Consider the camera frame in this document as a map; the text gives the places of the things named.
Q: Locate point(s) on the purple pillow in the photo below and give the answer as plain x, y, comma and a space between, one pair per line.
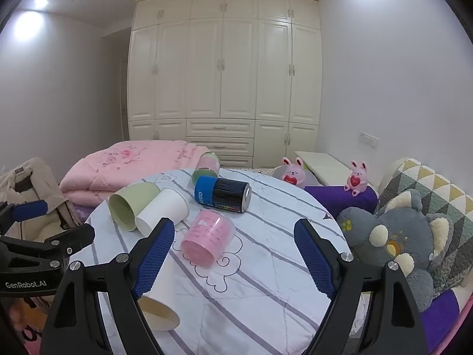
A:
332, 198

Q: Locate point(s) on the beige jacket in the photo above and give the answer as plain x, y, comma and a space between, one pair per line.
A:
33, 181

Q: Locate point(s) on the white wall switch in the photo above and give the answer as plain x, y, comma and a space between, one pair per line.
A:
368, 138

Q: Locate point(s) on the blue and black can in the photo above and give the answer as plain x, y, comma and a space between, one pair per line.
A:
221, 192

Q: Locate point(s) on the pink translucent plastic cup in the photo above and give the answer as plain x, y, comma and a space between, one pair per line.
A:
207, 240

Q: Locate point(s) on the white paper cup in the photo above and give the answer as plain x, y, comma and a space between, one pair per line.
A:
166, 203

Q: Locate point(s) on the grey plush toy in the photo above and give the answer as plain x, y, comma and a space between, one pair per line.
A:
373, 222

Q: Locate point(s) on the pink and green cup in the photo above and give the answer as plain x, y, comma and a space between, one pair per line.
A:
207, 164

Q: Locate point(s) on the purple bed sheet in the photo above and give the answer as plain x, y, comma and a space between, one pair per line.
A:
441, 312

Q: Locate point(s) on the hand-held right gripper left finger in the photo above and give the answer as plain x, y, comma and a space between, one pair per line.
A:
155, 259

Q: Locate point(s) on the pink folded quilt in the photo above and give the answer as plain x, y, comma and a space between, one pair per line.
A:
111, 170

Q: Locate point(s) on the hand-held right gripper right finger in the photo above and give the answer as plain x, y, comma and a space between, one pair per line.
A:
314, 259

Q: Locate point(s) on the pink bunny toy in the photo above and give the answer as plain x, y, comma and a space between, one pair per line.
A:
356, 179
293, 173

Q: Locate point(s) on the beige paper cup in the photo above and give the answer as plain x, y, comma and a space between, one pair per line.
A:
162, 314

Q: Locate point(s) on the ceiling light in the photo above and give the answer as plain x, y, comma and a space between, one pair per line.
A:
40, 2

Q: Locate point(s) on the triangle patterned quilted cushion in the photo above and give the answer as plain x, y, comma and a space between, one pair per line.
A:
443, 192

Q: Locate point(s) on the pink printed cloth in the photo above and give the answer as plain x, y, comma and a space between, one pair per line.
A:
27, 321

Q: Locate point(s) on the cream white wardrobe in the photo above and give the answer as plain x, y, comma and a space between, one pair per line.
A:
221, 81

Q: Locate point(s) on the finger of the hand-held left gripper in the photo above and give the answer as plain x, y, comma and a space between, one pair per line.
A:
74, 236
27, 209

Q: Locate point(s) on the light green plastic cup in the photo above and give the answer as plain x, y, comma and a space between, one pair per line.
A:
127, 203

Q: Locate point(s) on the white bedside table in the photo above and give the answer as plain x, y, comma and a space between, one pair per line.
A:
325, 162

